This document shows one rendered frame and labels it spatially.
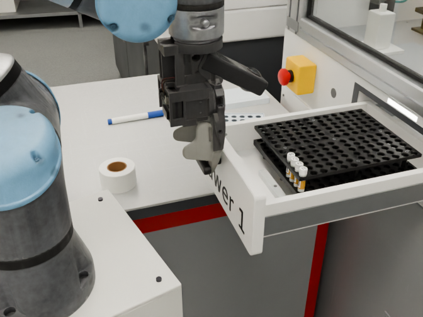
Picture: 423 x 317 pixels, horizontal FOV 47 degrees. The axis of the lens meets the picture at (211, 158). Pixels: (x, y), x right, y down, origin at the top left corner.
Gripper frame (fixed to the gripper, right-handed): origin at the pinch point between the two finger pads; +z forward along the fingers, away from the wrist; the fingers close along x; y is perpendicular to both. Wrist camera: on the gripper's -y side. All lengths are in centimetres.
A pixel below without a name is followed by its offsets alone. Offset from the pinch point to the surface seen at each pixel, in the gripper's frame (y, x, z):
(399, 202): -27.3, 12.8, 6.1
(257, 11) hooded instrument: -42, -80, 1
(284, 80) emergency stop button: -28.1, -31.3, 3.0
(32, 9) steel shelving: 35, -398, 75
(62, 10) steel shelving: 10, -388, 75
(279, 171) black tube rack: -11.1, 2.2, 3.4
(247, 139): -10.9, -11.4, 4.7
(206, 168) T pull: 1.9, 3.4, -0.6
